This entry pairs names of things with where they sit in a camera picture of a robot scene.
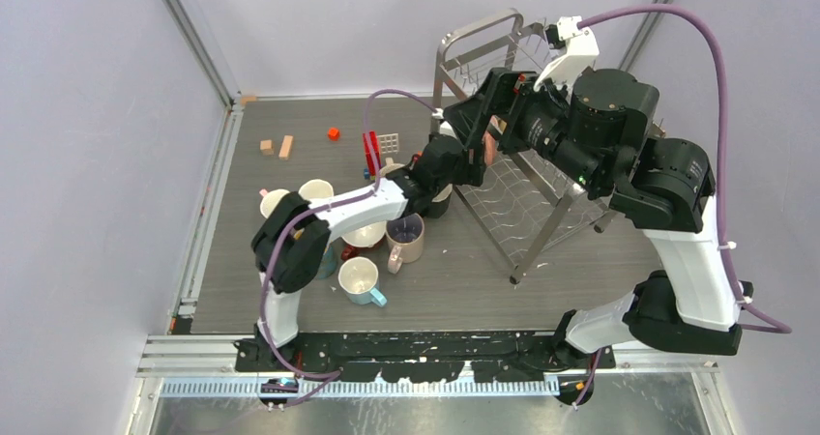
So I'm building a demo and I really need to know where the pink faceted mug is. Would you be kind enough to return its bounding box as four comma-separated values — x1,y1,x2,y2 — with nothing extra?
259,188,289,218

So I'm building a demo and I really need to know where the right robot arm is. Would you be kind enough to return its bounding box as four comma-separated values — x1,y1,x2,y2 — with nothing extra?
442,68,751,368

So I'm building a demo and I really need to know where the blue patterned mug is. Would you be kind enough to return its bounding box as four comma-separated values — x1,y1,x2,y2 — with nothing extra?
315,244,337,279

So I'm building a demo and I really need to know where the red duplo block tower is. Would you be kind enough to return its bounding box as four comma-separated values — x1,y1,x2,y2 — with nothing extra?
363,130,381,179

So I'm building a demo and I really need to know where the black glossy mug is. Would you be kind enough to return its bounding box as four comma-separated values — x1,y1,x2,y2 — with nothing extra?
420,185,453,219

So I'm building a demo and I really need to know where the pink cup rack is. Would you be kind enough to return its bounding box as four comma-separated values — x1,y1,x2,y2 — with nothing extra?
386,214,425,274

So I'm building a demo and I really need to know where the white window grid piece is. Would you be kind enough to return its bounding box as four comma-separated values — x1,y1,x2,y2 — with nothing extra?
376,133,400,155

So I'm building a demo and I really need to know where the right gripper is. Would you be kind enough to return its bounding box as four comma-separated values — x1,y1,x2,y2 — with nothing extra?
442,65,607,192

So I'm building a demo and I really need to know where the light blue cup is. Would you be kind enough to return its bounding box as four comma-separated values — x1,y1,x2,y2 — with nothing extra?
337,256,388,307

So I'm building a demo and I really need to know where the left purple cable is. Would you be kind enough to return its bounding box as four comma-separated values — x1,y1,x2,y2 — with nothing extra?
257,88,443,408

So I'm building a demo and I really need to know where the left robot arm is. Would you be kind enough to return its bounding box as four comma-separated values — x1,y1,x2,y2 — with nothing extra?
250,134,493,371

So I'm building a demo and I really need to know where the tan wooden block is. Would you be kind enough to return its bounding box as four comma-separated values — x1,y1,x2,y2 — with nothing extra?
278,135,294,160

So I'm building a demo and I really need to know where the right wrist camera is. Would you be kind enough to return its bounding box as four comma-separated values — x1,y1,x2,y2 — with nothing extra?
533,15,600,91

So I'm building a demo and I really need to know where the dark red cup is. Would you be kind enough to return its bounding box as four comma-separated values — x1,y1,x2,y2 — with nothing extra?
340,221,387,261

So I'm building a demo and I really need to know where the steel dish rack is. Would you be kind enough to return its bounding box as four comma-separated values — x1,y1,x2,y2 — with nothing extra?
432,8,616,284

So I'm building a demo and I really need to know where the small salmon cup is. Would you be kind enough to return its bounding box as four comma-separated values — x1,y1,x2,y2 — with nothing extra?
483,116,499,166

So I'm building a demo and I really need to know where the pale yellow mug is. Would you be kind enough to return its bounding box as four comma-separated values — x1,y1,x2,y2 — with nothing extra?
298,179,335,201

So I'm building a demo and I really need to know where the small tan wooden cube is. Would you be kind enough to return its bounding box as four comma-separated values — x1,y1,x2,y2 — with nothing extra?
259,139,276,156

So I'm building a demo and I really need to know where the cream floral mug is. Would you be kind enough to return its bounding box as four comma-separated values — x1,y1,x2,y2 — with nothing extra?
379,158,404,178

